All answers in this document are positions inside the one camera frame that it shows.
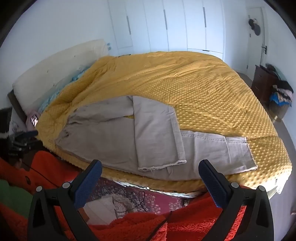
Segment beige grey pants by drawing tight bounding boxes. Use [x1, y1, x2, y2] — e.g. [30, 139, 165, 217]
[55, 96, 257, 181]

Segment pink floral rug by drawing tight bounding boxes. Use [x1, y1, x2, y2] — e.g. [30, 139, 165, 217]
[87, 178, 190, 217]

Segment black device on nightstand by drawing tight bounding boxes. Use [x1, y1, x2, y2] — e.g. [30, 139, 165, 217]
[1, 108, 40, 165]

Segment smartphone with lit screen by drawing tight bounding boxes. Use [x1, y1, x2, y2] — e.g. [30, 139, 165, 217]
[30, 114, 39, 128]

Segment light blue fluffy pillow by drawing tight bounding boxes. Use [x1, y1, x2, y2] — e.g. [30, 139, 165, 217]
[38, 66, 90, 114]

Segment cream padded headboard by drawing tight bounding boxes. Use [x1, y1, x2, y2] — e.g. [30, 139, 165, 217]
[13, 39, 109, 114]

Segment laundry basket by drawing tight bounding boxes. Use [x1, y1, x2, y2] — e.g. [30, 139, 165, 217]
[268, 101, 290, 122]

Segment pile of clothes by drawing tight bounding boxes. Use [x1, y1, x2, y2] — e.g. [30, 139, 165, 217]
[265, 63, 295, 107]

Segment dark wooden dresser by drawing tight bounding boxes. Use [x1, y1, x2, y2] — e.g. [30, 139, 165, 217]
[251, 65, 278, 105]

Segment white door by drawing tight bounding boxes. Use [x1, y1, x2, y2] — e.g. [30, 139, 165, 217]
[246, 7, 265, 80]

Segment white wardrobe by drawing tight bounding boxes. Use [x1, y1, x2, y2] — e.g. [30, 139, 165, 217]
[107, 0, 224, 59]

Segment black items on door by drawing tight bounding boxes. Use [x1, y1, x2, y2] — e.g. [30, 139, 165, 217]
[248, 19, 261, 36]

